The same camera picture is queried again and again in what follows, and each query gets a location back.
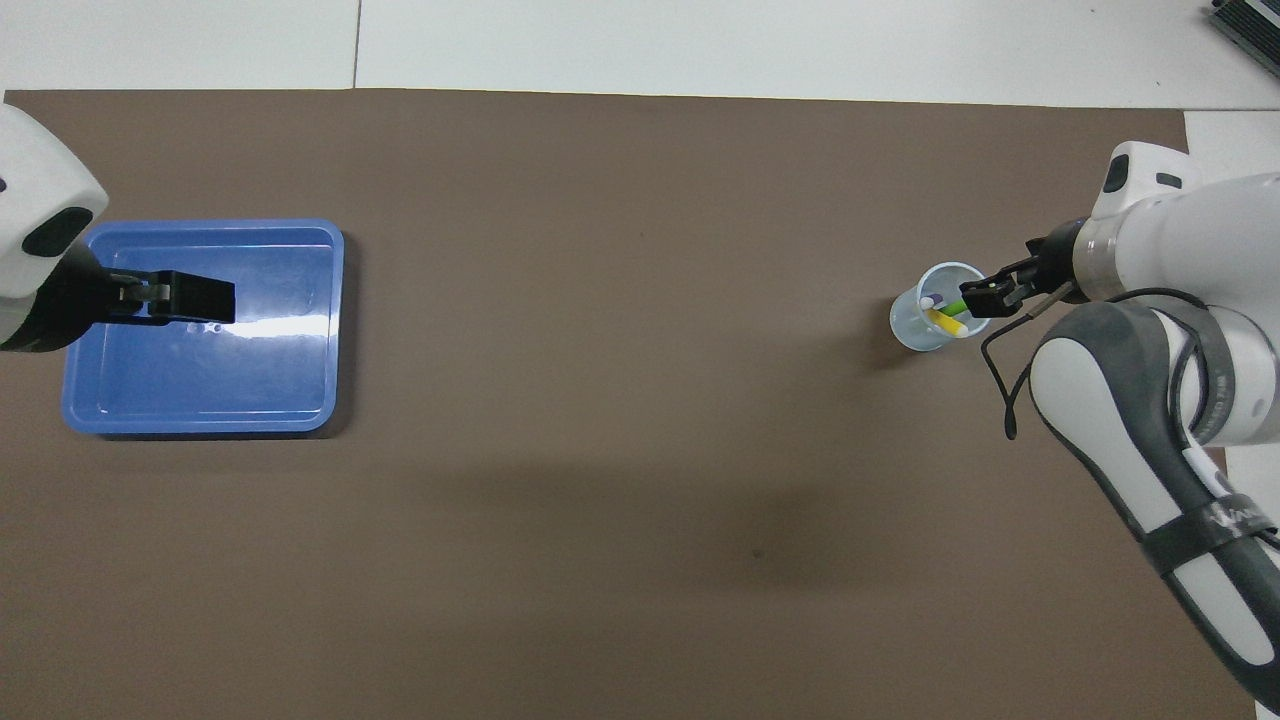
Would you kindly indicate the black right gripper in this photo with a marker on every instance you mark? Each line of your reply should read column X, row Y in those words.
column 1055, row 265

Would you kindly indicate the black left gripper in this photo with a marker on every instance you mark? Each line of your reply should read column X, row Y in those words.
column 70, row 305

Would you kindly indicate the green pen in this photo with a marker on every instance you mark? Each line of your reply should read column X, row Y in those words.
column 952, row 307

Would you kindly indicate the yellow pen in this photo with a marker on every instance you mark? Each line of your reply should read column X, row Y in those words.
column 948, row 322

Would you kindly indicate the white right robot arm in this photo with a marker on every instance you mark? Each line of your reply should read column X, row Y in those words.
column 1150, row 400

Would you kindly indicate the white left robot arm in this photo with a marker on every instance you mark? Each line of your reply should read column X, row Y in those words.
column 35, row 220

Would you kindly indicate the blue plastic tray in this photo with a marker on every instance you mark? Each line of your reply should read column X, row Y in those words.
column 200, row 380

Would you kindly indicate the translucent plastic cup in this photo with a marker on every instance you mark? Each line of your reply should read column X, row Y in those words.
column 915, row 335

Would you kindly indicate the grey ribbed device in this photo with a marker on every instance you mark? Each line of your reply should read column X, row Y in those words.
column 1255, row 25

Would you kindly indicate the brown table mat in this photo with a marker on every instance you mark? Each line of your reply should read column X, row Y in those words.
column 640, row 500

